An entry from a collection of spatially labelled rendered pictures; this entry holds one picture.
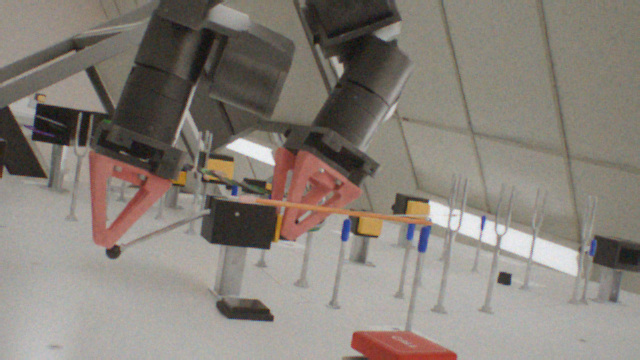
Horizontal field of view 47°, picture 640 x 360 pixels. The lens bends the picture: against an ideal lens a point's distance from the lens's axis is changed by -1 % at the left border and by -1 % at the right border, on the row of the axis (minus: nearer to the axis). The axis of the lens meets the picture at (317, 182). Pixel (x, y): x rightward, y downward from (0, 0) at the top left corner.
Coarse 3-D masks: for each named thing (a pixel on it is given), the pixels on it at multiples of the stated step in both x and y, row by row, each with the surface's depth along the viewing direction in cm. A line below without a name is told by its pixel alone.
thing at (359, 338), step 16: (352, 336) 48; (368, 336) 47; (384, 336) 48; (400, 336) 49; (416, 336) 50; (368, 352) 47; (384, 352) 45; (400, 352) 45; (416, 352) 45; (432, 352) 46; (448, 352) 47
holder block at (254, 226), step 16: (208, 208) 66; (224, 208) 64; (240, 208) 65; (256, 208) 65; (272, 208) 66; (208, 224) 66; (224, 224) 65; (240, 224) 65; (256, 224) 66; (272, 224) 66; (208, 240) 65; (224, 240) 65; (240, 240) 65; (256, 240) 66
